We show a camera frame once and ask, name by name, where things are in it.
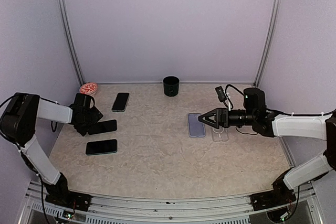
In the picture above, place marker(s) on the left aluminium frame post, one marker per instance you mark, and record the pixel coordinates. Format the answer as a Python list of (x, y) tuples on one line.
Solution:
[(70, 41)]

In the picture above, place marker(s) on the right aluminium frame post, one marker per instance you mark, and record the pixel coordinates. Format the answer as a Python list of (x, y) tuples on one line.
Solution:
[(268, 42)]

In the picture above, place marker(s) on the aluminium frame post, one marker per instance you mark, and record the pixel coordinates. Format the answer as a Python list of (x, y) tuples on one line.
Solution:
[(70, 41), (268, 42)]

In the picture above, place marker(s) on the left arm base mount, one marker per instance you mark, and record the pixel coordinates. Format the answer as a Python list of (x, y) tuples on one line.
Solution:
[(74, 200)]

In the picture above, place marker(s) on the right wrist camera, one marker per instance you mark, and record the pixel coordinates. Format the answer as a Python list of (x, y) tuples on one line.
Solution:
[(223, 97)]

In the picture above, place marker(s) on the front aluminium rail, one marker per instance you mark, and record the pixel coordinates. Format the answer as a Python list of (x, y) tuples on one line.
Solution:
[(114, 209)]

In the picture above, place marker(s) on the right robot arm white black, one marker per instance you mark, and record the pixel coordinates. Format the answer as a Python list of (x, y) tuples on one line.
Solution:
[(273, 123)]

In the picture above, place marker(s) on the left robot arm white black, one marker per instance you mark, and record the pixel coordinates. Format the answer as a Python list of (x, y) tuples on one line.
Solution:
[(18, 123)]

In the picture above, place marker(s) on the clear phone case right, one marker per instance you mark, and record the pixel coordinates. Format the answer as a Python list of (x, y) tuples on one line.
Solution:
[(220, 135)]

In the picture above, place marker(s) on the dark green mug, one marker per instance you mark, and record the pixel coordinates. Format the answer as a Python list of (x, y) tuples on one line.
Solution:
[(171, 86)]

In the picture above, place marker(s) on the black phone top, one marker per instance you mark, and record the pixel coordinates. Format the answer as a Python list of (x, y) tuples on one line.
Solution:
[(103, 127)]

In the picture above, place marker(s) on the black phone bottom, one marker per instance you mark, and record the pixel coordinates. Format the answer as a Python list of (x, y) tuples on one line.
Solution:
[(102, 147)]

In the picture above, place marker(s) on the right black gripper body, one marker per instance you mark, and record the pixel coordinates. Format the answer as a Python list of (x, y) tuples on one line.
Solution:
[(249, 116)]

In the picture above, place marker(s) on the black phone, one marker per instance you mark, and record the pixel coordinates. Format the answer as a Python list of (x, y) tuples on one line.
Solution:
[(120, 102), (102, 147), (103, 127)]

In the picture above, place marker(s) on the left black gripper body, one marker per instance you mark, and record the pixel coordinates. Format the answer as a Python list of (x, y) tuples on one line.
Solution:
[(88, 120)]

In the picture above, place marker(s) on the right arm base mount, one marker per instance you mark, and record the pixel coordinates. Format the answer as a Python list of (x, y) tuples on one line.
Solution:
[(269, 199)]

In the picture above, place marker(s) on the red white patterned bowl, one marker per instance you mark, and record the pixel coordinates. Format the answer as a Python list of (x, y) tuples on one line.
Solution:
[(89, 88)]

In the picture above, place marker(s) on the lavender phone case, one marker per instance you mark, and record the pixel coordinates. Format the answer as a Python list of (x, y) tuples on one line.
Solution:
[(196, 129)]

